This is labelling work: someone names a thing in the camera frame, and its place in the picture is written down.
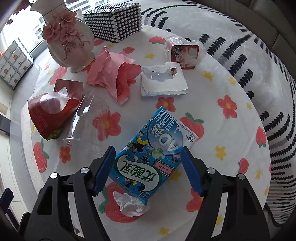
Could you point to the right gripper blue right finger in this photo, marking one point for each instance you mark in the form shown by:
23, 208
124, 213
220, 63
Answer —
244, 217

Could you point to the white black patterned rug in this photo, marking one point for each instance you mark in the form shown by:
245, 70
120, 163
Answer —
260, 72

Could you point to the white vase pink flowers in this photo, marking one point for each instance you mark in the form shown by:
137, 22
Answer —
70, 41

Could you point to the white drawer cabinet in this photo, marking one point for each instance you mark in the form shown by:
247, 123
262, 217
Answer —
15, 62

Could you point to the black white studded tissue box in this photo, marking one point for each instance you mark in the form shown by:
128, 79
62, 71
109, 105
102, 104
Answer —
114, 22

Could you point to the crumpled white tissue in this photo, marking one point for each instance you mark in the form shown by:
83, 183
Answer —
130, 206

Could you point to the torn white foil packet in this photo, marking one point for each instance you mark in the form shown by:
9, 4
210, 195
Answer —
166, 79

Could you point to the clear plastic cup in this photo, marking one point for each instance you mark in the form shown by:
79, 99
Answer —
82, 134

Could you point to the pink crumpled paper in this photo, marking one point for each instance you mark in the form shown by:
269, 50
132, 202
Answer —
115, 72

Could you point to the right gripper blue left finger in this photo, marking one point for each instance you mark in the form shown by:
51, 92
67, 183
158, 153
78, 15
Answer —
50, 218

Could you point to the blue AD milk carton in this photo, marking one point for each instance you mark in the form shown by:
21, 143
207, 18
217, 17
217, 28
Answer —
153, 154

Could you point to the red snack bag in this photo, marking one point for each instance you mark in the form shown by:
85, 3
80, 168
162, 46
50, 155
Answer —
50, 110

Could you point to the grey green sofa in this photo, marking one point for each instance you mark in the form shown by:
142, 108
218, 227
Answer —
271, 21

